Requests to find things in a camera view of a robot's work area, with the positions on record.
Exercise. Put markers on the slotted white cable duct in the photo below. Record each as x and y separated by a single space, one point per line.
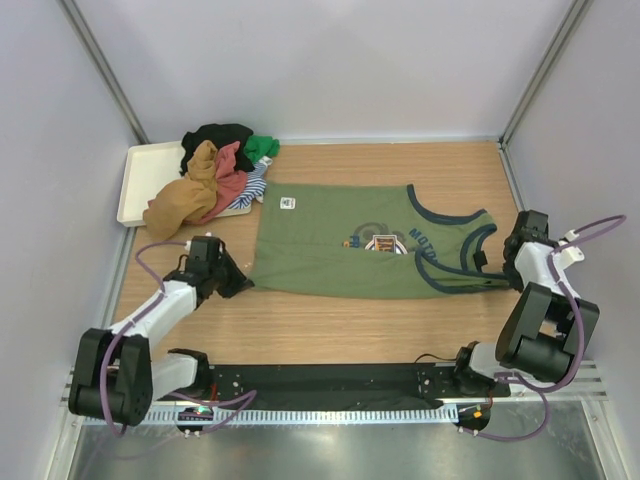
182 415

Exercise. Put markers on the tan brown tank top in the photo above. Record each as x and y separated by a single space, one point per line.
187 199

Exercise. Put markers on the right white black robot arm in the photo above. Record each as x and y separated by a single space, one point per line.
545 337

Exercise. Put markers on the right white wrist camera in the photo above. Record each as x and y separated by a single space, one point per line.
571 255

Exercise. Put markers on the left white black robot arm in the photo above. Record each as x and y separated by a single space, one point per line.
115 379

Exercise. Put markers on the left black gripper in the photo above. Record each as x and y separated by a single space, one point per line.
238 282

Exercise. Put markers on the dusty pink tank top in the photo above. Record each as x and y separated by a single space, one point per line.
230 182

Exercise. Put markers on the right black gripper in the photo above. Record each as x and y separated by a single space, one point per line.
516 281

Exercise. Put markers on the olive green printed tank top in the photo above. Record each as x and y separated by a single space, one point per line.
369 242

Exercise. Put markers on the right aluminium frame post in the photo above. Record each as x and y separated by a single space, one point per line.
559 41

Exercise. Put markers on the left aluminium frame post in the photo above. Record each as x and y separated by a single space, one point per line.
99 60

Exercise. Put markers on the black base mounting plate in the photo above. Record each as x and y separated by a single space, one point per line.
346 387

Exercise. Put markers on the bright green tank top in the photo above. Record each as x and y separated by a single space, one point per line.
257 147

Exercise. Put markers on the blue white striped tank top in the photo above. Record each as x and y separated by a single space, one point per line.
255 187

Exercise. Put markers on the aluminium frame post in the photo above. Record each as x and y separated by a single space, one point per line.
99 60
559 41

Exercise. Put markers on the white plastic tray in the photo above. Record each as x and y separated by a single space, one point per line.
148 170

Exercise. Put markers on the black tank top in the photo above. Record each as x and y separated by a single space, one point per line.
220 135

